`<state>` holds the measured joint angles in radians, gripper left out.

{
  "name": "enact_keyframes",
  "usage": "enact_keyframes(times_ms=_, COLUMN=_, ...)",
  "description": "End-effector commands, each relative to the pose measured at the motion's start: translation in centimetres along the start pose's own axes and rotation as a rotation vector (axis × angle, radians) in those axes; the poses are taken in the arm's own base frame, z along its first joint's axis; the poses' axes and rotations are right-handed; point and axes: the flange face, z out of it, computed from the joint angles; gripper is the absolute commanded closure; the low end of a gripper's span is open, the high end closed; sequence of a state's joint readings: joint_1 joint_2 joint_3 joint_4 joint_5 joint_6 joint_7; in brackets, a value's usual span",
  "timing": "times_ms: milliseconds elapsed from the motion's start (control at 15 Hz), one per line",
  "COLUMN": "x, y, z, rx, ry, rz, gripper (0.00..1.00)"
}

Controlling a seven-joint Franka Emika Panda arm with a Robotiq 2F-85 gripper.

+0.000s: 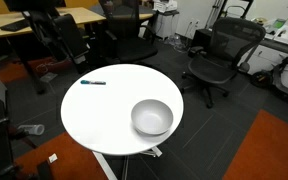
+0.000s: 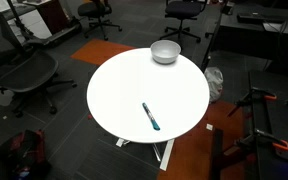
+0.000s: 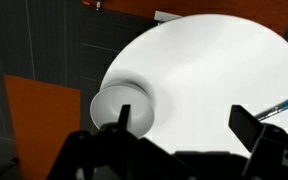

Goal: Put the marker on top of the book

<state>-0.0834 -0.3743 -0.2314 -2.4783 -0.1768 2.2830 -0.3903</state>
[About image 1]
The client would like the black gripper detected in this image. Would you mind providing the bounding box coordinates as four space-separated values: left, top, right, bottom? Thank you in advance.
72 51 90 67

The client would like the teal and white marker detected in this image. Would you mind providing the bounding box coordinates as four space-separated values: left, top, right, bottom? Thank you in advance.
80 79 107 86

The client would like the grey power strip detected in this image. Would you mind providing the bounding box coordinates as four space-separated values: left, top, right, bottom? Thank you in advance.
38 72 59 84

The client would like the black padded office chair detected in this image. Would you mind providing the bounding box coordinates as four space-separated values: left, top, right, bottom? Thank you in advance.
98 0 159 64

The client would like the black keyboard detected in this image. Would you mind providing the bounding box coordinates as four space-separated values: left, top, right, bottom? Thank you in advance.
0 19 32 33

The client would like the clear plastic cup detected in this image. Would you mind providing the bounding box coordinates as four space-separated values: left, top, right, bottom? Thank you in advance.
17 123 46 136

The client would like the white cabinet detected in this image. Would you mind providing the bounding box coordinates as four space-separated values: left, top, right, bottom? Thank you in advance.
152 11 180 41

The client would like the white bowl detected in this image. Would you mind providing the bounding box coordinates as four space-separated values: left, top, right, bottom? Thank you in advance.
130 98 175 136

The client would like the white printer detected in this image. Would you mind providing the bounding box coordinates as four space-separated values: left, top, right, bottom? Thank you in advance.
152 0 179 14

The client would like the small white card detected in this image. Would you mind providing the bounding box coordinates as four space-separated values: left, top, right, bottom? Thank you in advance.
47 153 59 164

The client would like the white table base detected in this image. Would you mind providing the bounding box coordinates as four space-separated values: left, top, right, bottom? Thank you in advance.
92 145 163 180

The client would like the black computer tower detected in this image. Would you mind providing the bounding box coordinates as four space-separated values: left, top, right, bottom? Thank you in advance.
192 28 216 52

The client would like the black mesh office chair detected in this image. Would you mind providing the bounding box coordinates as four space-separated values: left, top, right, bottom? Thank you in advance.
180 17 268 109

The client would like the metal tripod stand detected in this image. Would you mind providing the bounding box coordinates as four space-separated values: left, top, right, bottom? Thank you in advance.
204 0 226 30

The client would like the white workbench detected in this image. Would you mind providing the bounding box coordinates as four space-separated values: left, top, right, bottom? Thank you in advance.
240 18 288 96

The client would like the green box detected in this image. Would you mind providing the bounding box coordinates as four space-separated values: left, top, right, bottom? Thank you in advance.
271 18 287 30

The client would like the black electric scooter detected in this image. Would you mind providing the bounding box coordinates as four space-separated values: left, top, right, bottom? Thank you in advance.
248 49 288 103

